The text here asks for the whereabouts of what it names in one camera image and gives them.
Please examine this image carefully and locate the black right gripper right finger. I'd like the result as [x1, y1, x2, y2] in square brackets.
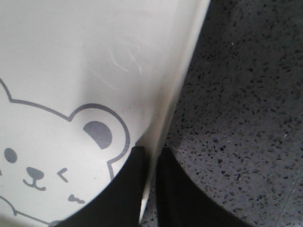
[155, 147, 248, 227]

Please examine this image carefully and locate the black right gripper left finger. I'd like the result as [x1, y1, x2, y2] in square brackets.
[57, 146, 145, 227]

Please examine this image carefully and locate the white bear print tray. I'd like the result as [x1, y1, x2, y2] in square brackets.
[0, 0, 210, 227]

